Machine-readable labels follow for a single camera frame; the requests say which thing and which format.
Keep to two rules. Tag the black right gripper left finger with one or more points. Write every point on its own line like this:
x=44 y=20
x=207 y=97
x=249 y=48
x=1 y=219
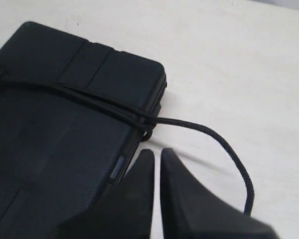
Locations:
x=124 y=213

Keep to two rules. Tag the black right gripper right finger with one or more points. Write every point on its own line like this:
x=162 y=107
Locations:
x=191 y=211

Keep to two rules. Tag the black plastic carry case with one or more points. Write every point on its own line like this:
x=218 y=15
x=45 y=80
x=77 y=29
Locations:
x=59 y=152

